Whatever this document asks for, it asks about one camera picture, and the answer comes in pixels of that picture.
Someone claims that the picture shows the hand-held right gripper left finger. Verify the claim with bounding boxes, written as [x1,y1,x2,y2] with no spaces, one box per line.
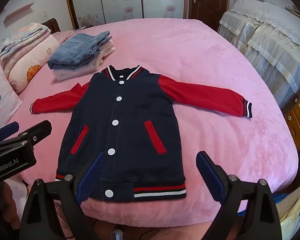
[19,152,105,240]

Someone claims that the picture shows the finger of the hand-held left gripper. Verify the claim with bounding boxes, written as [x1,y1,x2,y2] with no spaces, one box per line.
[5,120,52,147]
[0,121,20,143]

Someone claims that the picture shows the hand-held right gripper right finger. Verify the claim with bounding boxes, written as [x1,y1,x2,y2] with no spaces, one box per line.
[195,151,282,240]

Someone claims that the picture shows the navy and red baseball jacket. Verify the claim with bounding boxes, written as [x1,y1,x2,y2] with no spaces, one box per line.
[30,65,253,202]

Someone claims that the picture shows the folded pale pink garment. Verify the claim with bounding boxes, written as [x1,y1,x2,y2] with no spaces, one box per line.
[52,40,115,82]

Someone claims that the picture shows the cartoon print pillow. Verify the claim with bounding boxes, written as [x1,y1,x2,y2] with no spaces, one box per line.
[0,22,60,95]

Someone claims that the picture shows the folded blue jeans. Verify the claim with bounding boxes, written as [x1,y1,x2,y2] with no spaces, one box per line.
[47,31,113,70]

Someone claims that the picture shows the pale yellow folded cloth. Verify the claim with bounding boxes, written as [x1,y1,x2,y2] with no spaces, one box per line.
[275,180,300,240]

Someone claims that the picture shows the dark wooden headboard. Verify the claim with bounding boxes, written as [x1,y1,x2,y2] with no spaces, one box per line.
[41,18,62,33]

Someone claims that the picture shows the pink plush bed blanket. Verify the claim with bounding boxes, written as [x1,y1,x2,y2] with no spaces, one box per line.
[7,17,299,228]

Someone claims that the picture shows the lace-covered furniture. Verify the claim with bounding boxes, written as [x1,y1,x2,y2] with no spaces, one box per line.
[217,0,300,108]

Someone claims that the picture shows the floral sliding-door wardrobe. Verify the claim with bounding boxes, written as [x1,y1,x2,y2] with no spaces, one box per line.
[64,0,188,29]

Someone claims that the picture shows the brown wooden door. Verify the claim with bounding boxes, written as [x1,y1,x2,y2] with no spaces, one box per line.
[190,0,230,32]

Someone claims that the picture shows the pink wall shelf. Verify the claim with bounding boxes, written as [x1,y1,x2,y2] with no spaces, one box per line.
[3,2,35,25]

